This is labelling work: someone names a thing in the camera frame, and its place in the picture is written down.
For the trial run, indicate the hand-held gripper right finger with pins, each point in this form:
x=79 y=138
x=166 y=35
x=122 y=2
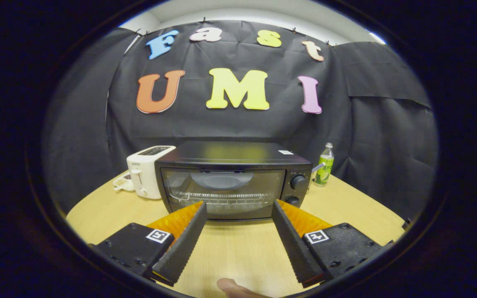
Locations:
x=296 y=248

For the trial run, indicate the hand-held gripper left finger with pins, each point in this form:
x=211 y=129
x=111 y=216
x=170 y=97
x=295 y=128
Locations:
x=182 y=248

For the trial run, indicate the black toaster oven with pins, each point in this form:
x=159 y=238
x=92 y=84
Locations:
x=230 y=153

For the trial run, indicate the white pop-up toaster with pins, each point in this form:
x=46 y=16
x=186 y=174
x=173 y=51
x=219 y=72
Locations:
x=143 y=174

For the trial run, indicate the green label drink bottle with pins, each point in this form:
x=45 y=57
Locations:
x=324 y=169

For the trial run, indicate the black backdrop cloth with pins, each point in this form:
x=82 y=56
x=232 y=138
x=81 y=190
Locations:
x=85 y=124

